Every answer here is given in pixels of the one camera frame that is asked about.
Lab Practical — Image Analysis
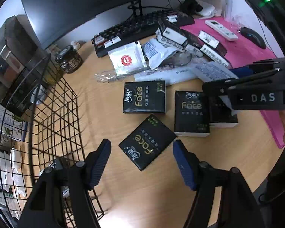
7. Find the black face tissue pack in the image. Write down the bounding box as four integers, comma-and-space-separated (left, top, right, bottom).
119, 114, 177, 171
174, 91, 210, 137
122, 80, 166, 114

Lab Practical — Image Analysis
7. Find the pink desk mat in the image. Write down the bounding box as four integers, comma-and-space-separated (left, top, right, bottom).
181, 20, 284, 148

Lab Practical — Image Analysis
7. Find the black computer mouse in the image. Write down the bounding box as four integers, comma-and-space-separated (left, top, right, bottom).
240, 27, 266, 49

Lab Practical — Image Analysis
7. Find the large white printed bag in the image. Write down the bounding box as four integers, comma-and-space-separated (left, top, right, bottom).
134, 62, 238, 86

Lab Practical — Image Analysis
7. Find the white remote control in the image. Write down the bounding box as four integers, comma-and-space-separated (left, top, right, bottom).
205, 20, 238, 42

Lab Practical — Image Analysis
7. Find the black Face tissue pack upright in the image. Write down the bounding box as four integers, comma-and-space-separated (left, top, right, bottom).
122, 80, 166, 114

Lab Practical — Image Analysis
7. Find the clear plastic wrapper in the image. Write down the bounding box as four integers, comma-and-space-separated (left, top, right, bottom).
93, 67, 139, 83

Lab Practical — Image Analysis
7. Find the white power strip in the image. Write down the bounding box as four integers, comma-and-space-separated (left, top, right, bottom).
196, 0, 217, 18

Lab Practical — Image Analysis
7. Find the dark glass jar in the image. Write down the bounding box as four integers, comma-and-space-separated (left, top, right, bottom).
55, 45, 83, 74

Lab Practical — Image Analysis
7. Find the white sachet red logo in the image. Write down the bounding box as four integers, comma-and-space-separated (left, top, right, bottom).
108, 41, 147, 76

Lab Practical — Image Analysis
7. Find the white printed foil packet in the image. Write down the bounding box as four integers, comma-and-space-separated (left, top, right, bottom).
142, 38, 179, 70

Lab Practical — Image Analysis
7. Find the black white box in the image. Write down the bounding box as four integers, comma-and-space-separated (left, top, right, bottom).
155, 19, 187, 50

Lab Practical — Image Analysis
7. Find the black mechanical keyboard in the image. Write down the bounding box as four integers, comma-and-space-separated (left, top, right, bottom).
92, 9, 195, 58

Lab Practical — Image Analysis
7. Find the black wire basket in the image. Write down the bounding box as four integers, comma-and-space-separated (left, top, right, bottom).
0, 59, 104, 227

